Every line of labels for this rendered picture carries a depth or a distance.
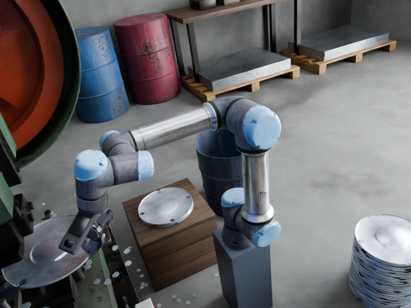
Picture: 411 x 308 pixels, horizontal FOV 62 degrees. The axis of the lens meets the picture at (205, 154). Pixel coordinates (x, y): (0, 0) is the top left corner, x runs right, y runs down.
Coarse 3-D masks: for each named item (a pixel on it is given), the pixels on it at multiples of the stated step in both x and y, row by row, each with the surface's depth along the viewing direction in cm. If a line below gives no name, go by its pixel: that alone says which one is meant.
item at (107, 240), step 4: (104, 232) 109; (108, 232) 109; (108, 236) 108; (108, 240) 106; (104, 244) 106; (80, 268) 110; (84, 268) 112; (76, 272) 108; (80, 272) 110; (76, 276) 109; (80, 276) 110; (76, 280) 110; (80, 280) 111
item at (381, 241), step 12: (372, 216) 160; (384, 216) 159; (396, 216) 158; (360, 228) 155; (372, 228) 154; (384, 228) 152; (396, 228) 152; (408, 228) 151; (372, 240) 148; (384, 240) 147; (396, 240) 146; (408, 240) 146; (372, 252) 143; (384, 252) 142; (396, 252) 141; (408, 252) 141; (396, 264) 137; (408, 264) 136
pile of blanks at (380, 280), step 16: (352, 256) 159; (368, 256) 145; (352, 272) 161; (368, 272) 148; (384, 272) 142; (400, 272) 139; (352, 288) 164; (368, 288) 153; (384, 288) 146; (400, 288) 144; (368, 304) 157; (384, 304) 152; (400, 304) 150
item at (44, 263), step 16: (48, 224) 116; (64, 224) 115; (32, 240) 110; (48, 240) 109; (32, 256) 104; (48, 256) 103; (64, 256) 103; (80, 256) 102; (16, 272) 100; (32, 272) 99; (48, 272) 98; (64, 272) 98
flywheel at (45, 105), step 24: (0, 0) 103; (24, 0) 103; (0, 24) 106; (24, 24) 109; (48, 24) 108; (0, 48) 109; (24, 48) 111; (48, 48) 111; (0, 72) 112; (24, 72) 114; (48, 72) 114; (0, 96) 115; (24, 96) 118; (48, 96) 118; (24, 120) 118; (48, 120) 121; (24, 144) 121
